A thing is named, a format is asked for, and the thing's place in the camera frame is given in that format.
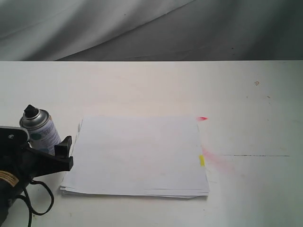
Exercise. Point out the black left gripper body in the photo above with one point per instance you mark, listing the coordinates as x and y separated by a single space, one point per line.
18 167

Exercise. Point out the grey backdrop cloth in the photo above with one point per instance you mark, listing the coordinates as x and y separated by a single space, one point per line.
151 30

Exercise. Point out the white paper stack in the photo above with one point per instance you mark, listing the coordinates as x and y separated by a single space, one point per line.
138 156

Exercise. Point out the white spray paint can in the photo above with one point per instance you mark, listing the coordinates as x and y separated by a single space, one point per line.
43 134

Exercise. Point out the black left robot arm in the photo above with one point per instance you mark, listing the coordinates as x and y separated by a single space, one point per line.
9 196

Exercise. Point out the black left gripper fixed finger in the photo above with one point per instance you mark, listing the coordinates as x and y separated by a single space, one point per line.
46 164

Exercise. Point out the black left gripper moving finger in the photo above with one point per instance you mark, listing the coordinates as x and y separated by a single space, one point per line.
12 139

